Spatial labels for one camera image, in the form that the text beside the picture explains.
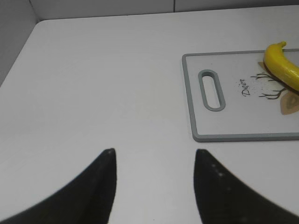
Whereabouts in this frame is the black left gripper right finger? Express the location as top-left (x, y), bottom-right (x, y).
top-left (193, 149), bottom-right (299, 224)

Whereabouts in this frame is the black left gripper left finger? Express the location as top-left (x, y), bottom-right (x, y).
top-left (1, 148), bottom-right (117, 224)

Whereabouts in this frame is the yellow plastic banana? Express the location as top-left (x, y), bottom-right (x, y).
top-left (263, 41), bottom-right (299, 91)

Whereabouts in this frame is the white grey-rimmed cutting board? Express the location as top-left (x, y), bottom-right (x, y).
top-left (182, 50), bottom-right (299, 142)

